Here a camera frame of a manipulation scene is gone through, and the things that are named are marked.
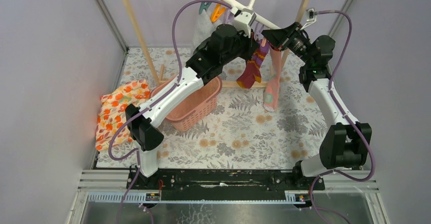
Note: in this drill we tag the purple clothespin left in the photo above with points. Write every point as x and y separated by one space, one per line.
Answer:
227 16

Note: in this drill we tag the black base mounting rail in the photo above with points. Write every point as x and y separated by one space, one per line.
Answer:
202 180

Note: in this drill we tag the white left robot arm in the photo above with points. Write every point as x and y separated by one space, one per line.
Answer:
144 120

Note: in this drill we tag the orange clothespin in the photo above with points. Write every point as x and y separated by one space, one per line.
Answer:
217 13

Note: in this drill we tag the grey slotted cable duct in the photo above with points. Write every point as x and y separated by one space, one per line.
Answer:
218 197

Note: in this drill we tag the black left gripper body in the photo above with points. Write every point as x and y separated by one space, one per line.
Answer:
238 46

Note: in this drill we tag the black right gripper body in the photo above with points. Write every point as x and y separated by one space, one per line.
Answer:
295 43

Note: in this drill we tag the floral patterned table mat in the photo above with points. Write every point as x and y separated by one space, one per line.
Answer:
239 133

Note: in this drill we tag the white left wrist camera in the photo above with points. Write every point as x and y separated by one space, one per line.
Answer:
243 20

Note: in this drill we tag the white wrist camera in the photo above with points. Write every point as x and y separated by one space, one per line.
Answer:
311 18
243 20

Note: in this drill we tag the pink hanging sock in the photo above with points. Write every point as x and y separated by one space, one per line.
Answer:
271 94

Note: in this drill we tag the teal clothespin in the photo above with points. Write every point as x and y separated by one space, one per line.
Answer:
204 6

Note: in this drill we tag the purple clothespin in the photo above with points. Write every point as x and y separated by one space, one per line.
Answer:
259 27
227 16

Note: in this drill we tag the purple striped sock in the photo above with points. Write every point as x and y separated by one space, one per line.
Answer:
252 72

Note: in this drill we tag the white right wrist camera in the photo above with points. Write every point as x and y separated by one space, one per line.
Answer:
311 18

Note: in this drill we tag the purple clothespin middle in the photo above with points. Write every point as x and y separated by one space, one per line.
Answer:
259 27

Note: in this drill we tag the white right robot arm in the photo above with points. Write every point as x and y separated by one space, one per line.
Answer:
347 142

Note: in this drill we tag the grey hanging towel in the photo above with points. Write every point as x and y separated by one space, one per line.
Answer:
202 30

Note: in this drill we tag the pink plastic laundry basket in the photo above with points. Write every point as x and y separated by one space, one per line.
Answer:
196 106

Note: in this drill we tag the orange floral cloth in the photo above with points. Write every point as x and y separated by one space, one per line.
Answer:
111 115

